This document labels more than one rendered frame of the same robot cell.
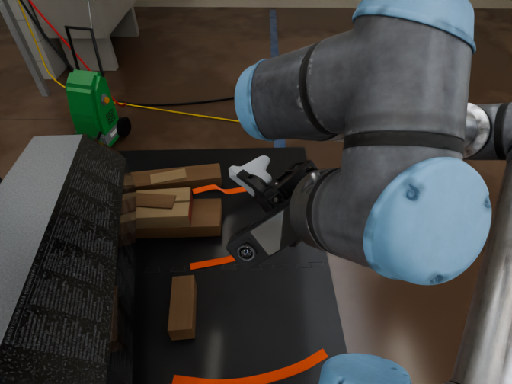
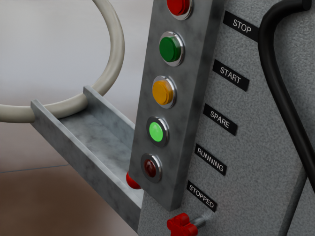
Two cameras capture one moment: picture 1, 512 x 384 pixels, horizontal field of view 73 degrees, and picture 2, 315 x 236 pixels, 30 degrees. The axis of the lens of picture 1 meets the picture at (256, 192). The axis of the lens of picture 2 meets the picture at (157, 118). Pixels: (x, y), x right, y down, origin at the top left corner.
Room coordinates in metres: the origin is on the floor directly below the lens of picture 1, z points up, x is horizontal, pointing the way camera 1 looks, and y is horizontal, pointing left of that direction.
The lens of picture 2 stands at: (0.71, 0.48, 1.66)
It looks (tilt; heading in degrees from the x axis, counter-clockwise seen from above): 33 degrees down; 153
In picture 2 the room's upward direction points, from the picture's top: 10 degrees clockwise
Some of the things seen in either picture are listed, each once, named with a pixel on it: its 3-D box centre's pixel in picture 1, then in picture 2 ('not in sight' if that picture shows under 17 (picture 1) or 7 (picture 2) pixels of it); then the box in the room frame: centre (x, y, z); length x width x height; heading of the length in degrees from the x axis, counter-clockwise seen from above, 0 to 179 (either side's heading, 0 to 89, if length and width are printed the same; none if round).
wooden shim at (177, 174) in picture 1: (168, 176); not in sight; (1.80, 0.63, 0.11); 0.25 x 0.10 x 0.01; 106
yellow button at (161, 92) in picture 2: not in sight; (162, 92); (0.23, 0.72, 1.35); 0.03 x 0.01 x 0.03; 18
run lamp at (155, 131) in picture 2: not in sight; (157, 131); (0.23, 0.72, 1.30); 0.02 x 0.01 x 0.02; 18
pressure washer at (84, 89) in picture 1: (88, 93); not in sight; (2.40, 1.29, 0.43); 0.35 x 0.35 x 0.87; 77
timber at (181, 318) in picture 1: (183, 306); not in sight; (0.84, 0.38, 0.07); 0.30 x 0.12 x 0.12; 5
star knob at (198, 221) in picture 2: not in sight; (190, 225); (0.30, 0.75, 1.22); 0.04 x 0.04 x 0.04; 18
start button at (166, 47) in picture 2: not in sight; (170, 48); (0.23, 0.72, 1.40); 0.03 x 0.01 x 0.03; 18
